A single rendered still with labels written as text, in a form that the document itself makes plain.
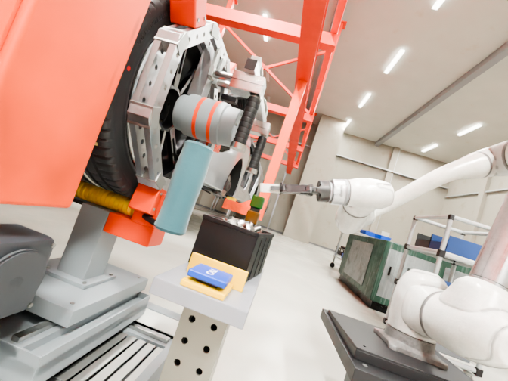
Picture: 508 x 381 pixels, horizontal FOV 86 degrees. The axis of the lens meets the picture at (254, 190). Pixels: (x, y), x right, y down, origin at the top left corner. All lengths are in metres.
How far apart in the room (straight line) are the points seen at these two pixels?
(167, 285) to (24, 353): 0.42
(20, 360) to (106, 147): 0.50
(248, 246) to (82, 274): 0.60
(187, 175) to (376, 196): 0.60
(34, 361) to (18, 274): 0.20
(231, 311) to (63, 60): 0.42
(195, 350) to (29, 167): 0.46
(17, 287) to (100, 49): 0.50
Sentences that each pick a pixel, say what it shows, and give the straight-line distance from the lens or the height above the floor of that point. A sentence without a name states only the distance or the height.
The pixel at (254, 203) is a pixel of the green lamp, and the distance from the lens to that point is 0.86.
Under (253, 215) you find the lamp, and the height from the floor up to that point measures 0.60.
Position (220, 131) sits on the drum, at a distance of 0.89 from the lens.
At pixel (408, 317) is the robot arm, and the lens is 1.12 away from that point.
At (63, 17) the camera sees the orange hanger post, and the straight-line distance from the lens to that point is 0.43.
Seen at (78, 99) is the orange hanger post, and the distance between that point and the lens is 0.46.
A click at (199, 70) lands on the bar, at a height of 1.00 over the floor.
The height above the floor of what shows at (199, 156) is 0.70.
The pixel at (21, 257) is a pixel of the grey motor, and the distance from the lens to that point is 0.72.
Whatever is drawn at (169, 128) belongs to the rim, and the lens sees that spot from 1.05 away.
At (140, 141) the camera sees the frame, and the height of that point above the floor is 0.69.
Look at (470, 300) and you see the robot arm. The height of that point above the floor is 0.57.
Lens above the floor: 0.60
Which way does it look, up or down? 4 degrees up
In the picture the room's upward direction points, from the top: 19 degrees clockwise
